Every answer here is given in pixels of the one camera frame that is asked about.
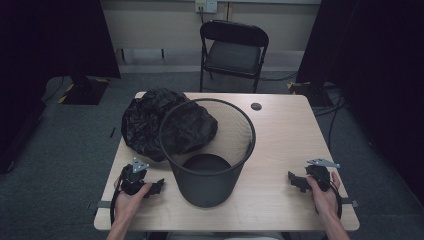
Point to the black mesh wastebasket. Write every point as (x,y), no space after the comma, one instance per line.
(206,186)

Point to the black plastic trash bag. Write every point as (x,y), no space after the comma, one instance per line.
(143,123)

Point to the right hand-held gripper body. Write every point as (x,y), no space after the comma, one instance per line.
(320,175)

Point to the black floor tape mark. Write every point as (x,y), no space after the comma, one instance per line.
(112,132)

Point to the grey tape strip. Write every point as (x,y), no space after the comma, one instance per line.
(104,204)
(350,202)

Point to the black folding chair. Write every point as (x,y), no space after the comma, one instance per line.
(233,56)

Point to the black curtain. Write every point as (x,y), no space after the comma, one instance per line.
(50,43)
(376,66)

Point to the person's left hand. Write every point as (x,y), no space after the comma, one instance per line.
(126,206)

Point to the white wall outlet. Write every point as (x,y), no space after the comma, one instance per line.
(206,6)

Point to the black stand base striped tape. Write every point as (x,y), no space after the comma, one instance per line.
(85,91)
(308,91)

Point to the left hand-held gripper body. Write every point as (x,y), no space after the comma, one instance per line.
(133,176)

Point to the person's right hand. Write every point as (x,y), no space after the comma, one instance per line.
(325,201)

